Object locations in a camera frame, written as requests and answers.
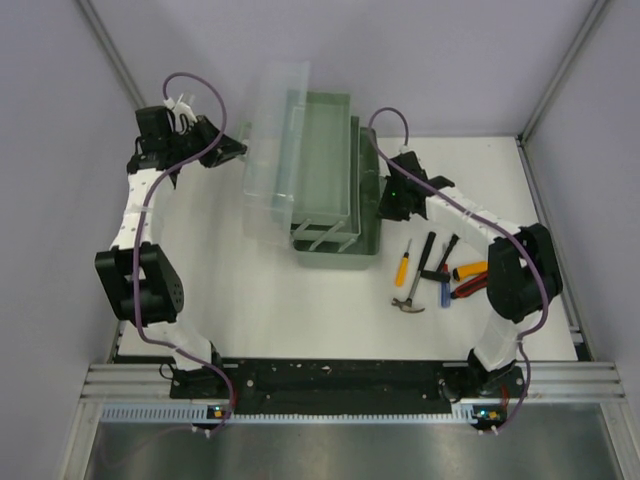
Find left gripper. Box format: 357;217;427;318
165;114;246;168

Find translucent green tool box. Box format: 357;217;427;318
242;62;381;270

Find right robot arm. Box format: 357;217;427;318
379;151;563;396

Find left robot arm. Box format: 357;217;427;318
94;99;247;397

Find small black mallet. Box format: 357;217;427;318
420;234;460;283

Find orange black utility knife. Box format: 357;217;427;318
452;261;488;282

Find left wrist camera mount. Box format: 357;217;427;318
163;92;197;123

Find orange handled screwdriver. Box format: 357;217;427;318
394;239;412;287

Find blue handled screwdriver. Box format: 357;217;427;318
440;282;451;308

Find claw hammer black handle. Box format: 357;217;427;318
392;231;437;314

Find red handled pliers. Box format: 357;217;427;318
450;272;488;300

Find grey slotted cable duct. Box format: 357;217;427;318
100;403;479;425

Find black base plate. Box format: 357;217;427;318
170;358;524;415

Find aluminium frame rail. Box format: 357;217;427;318
81;359;626;403

